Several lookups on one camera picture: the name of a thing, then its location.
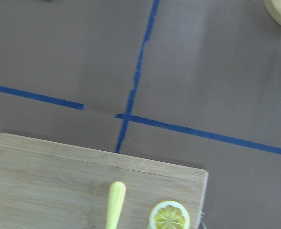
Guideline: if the yellow plastic knife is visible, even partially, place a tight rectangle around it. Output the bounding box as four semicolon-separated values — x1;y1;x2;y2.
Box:
105;181;126;229

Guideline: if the upper lemon slice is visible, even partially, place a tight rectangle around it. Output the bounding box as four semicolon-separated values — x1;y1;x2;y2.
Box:
148;200;190;229

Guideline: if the bamboo cutting board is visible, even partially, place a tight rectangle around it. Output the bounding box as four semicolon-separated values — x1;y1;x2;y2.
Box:
0;133;208;229

